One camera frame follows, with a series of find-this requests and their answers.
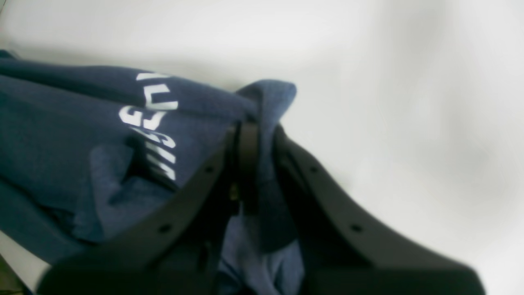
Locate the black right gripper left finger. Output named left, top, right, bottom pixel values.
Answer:
left=37, top=123, right=260, bottom=295

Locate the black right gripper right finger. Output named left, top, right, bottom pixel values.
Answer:
left=273, top=126, right=486, bottom=295

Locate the blue T-shirt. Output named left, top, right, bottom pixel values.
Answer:
left=1, top=51, right=304, bottom=295

